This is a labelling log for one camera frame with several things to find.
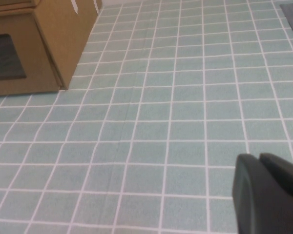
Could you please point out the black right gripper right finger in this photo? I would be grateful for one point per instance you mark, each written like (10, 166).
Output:
(286, 175)

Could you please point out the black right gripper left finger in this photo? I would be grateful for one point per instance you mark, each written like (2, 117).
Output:
(251, 202)

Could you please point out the cardboard drawer with window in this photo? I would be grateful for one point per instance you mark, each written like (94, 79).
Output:
(34, 83)

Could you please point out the cardboard shoe box sleeve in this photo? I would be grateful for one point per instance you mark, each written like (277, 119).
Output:
(63, 36)

